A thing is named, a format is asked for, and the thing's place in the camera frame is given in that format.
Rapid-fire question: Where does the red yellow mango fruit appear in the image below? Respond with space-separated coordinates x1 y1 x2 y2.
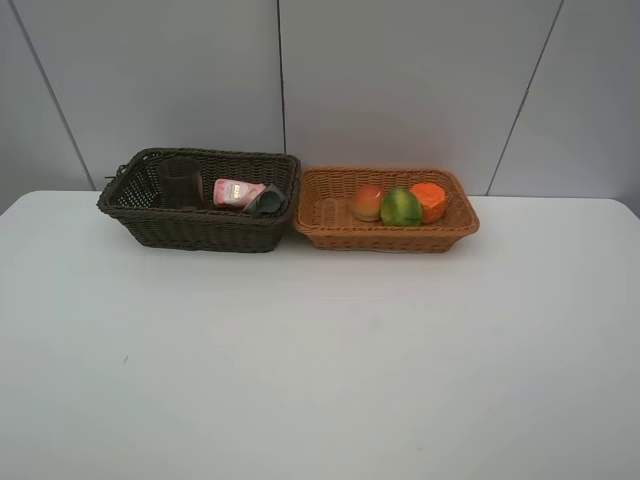
350 185 386 222

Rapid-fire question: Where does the black bottle green label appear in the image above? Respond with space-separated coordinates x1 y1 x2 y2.
243 184 285 218

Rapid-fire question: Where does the green fruit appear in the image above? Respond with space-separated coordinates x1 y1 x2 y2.
380 187 423 227

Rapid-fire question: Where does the pink lotion bottle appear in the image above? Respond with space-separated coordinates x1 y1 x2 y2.
212 178 266 209

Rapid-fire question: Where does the orange tangerine fruit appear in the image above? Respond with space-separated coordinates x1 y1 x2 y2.
410 182 448 224

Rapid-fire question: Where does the translucent purple plastic cup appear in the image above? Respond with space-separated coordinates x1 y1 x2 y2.
157 157 204 210

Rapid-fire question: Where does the light orange wicker basket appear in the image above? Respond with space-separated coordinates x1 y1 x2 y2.
294 167 480 253

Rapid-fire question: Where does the dark brown wicker basket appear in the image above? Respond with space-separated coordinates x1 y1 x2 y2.
97 147 302 253

